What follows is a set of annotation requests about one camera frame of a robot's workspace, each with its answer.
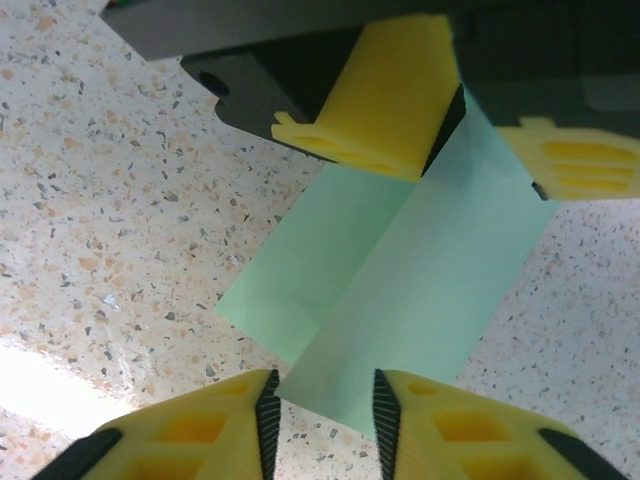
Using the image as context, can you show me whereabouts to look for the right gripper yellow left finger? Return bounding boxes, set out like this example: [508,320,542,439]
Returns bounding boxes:
[46,368,282,480]

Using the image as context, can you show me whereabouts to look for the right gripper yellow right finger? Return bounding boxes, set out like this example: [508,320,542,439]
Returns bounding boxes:
[371,368,632,480]

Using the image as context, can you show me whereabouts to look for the green square paper sheet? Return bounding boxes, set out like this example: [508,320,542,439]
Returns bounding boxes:
[212,89,559,437]

